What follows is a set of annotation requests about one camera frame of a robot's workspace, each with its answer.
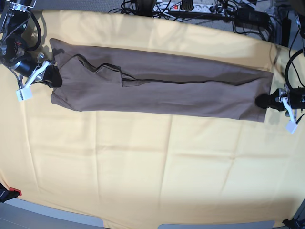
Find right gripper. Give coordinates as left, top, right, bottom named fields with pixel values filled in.
left=10, top=53, right=62, bottom=88

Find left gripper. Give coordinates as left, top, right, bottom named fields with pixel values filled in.
left=255, top=88, right=305, bottom=111

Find brown T-shirt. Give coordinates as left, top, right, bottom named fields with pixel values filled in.
left=50, top=39, right=273, bottom=122

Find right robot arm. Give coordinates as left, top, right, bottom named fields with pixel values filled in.
left=0, top=0, right=62, bottom=88

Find black vertical power strip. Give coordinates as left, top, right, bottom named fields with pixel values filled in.
left=281, top=17, right=291, bottom=47

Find black power adapter brick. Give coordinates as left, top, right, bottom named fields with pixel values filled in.
left=235, top=8, right=270, bottom=27

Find black clamp at right corner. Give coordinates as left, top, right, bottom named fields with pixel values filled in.
left=282, top=219, right=305, bottom=229

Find black clamp with red tip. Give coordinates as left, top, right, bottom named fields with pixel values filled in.
left=0, top=183, right=22, bottom=203

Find white power strip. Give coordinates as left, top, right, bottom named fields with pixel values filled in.
left=153, top=1, right=224, bottom=13

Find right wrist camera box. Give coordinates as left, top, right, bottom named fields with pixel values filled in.
left=16, top=87, right=33, bottom=102

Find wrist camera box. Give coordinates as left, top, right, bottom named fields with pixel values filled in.
left=16, top=87, right=33, bottom=102
left=285, top=120, right=298, bottom=134

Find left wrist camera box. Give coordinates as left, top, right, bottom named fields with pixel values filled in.
left=285, top=120, right=298, bottom=134

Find tangled black cables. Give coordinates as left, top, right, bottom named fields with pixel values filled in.
left=114, top=0, right=282, bottom=43

